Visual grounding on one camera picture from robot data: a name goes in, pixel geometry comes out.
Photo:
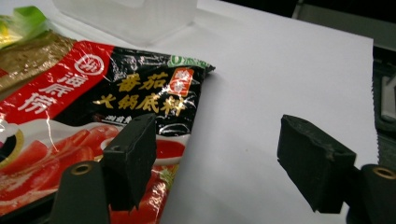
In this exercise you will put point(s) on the green and brown food packet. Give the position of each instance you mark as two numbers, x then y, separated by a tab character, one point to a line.
31	59

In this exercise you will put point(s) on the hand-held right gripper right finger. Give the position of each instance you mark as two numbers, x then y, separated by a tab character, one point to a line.
314	165

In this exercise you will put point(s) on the white table cover sheet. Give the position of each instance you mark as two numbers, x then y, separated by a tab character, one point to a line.
264	77

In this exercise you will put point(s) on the red and black soup packet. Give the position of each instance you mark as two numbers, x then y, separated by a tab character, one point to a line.
77	93

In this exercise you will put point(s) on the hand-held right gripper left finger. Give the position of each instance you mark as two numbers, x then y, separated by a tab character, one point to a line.
130	161

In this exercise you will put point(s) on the clear plastic container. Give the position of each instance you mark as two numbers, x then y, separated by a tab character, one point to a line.
130	21

